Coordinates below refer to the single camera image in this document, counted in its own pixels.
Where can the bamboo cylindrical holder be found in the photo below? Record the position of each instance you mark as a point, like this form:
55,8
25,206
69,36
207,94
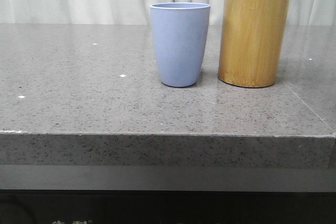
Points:
252,36

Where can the blue plastic cup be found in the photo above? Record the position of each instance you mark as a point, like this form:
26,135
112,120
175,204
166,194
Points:
179,33

